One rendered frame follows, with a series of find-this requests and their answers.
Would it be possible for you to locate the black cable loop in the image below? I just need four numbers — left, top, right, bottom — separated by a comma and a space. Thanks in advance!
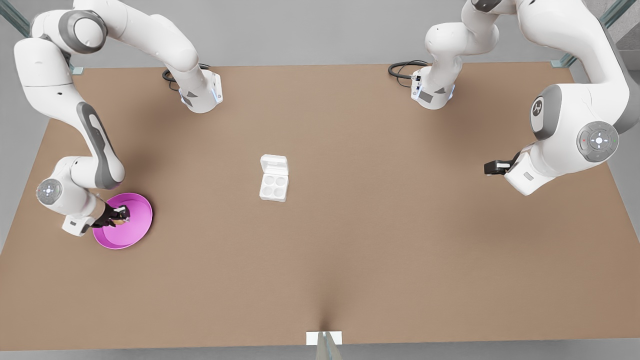
162, 63, 211, 92
388, 60, 432, 88

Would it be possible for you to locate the pink round bowl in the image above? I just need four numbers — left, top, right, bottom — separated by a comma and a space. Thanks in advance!
92, 193, 154, 250

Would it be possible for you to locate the silver frame post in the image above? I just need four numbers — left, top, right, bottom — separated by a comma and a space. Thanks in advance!
0, 0, 84, 75
551, 0, 639, 69
306, 330, 344, 360

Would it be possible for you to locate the white egg box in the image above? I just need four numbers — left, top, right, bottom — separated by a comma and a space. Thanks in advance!
259, 154, 290, 203

